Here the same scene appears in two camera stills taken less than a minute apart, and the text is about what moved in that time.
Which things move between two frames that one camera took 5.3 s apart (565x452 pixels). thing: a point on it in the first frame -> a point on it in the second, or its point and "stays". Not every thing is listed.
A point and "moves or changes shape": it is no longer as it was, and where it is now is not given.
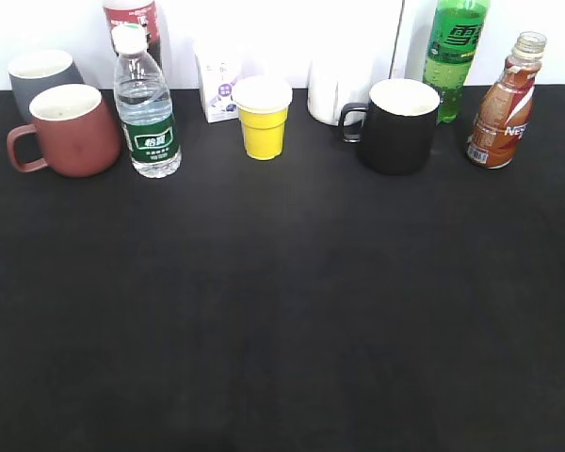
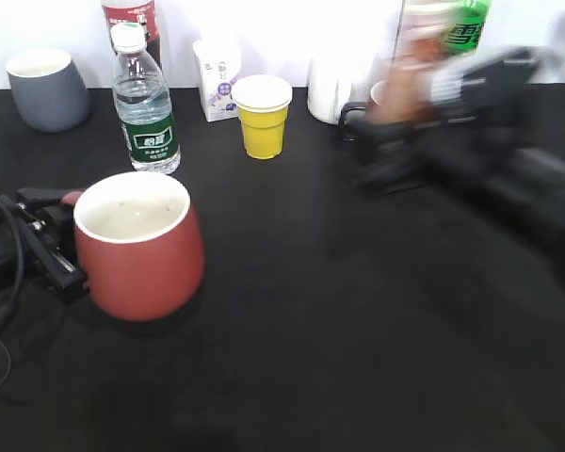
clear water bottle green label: [144, 106] stays
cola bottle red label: [138, 12] stays
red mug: [78, 133] -> [140, 245]
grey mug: [34, 72] stays
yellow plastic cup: [263, 103] stays
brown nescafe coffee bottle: [503, 118] moves or changes shape
